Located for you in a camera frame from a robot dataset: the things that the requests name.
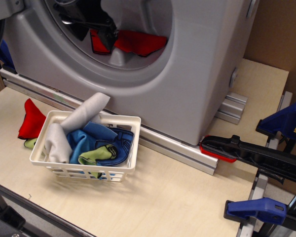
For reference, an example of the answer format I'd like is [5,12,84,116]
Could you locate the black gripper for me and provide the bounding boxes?
[53,0,118,51]

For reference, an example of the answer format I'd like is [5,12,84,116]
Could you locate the red felt garment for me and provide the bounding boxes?
[90,30,167,57]

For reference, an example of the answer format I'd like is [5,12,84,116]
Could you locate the grey toy washing machine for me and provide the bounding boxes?
[4,0,259,145]

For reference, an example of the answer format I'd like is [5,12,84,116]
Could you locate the white plastic laundry basket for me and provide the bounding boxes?
[30,111,141,182]

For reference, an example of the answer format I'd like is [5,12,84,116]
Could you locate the blue clamp at left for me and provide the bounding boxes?
[0,40,17,74]

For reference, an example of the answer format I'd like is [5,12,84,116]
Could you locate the red felt cloth on table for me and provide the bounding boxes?
[18,99,46,140]

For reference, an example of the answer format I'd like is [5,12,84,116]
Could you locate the light blue felt cloth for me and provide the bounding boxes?
[67,121,117,164]

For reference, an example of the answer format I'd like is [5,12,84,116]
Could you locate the blue felt jeans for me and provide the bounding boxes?
[95,127,134,166]

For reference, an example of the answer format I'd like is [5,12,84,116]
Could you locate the grey felt cloth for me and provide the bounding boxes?
[44,92,110,163]

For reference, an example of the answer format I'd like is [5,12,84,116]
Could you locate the light green felt garment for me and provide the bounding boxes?
[78,144,118,165]

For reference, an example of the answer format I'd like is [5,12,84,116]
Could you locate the green felt piece beside basket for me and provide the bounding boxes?
[24,138,37,149]

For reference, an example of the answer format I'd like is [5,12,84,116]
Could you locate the short aluminium extrusion block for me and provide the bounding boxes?
[215,92,248,125]

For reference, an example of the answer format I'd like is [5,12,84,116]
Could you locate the brown cardboard board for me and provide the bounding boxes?
[245,0,296,101]

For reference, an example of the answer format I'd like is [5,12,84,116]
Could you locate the blue Irwin clamp upper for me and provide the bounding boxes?
[256,103,296,141]

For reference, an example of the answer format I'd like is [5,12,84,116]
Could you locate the black red bar clamp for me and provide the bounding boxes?
[200,135,296,183]

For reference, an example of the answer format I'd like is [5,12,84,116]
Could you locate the long aluminium extrusion rail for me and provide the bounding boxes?
[0,69,218,175]

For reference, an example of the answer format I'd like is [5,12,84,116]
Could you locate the black metal table frame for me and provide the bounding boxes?
[0,185,93,237]

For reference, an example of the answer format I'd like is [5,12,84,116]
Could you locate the blue clamp handle lower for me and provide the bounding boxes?
[223,197,296,231]

